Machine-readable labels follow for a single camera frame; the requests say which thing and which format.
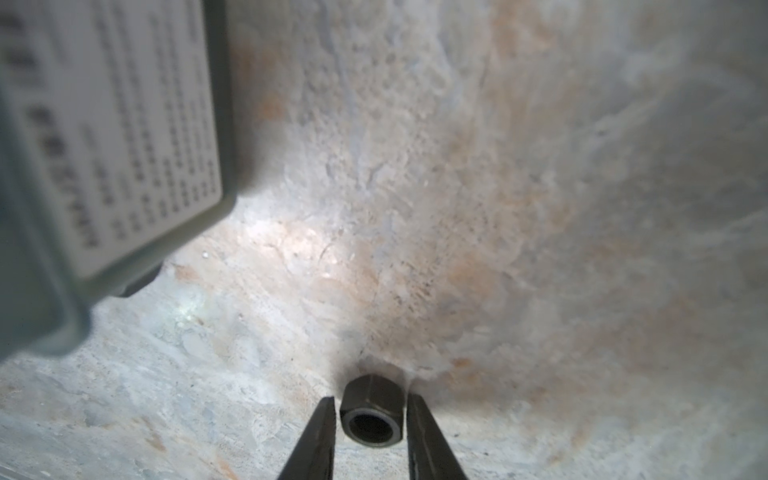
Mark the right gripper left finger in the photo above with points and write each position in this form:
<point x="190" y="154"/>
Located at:
<point x="313" y="455"/>

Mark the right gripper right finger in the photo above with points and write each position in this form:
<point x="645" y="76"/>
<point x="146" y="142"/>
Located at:
<point x="429" y="455"/>

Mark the small black hex nut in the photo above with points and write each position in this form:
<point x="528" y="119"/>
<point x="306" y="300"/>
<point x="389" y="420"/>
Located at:
<point x="372" y="411"/>

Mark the grey compartment organizer box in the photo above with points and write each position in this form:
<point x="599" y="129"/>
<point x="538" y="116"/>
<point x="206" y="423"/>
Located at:
<point x="117" y="148"/>

